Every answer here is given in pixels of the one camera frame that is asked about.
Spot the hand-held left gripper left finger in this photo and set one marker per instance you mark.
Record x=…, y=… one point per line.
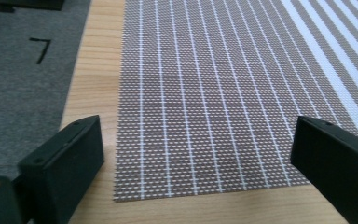
x=65, y=161

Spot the brown white striped woven placemat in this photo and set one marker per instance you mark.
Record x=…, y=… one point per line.
x=217, y=93

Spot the grey felt mat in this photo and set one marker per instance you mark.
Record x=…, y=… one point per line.
x=21, y=93

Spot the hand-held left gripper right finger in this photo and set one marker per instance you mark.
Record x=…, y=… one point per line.
x=338, y=165

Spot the black object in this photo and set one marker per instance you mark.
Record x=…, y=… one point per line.
x=28, y=4

